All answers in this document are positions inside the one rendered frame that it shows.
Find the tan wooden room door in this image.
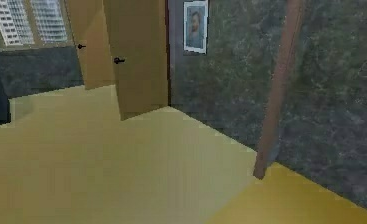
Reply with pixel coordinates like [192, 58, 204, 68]
[102, 0, 170, 122]
[63, 0, 116, 91]

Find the white framed portrait picture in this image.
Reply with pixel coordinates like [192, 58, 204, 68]
[182, 0, 209, 55]

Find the window with city view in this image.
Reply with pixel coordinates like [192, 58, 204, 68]
[0, 0, 74, 52]

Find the brown wooden post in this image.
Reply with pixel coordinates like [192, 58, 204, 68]
[252, 0, 307, 181]

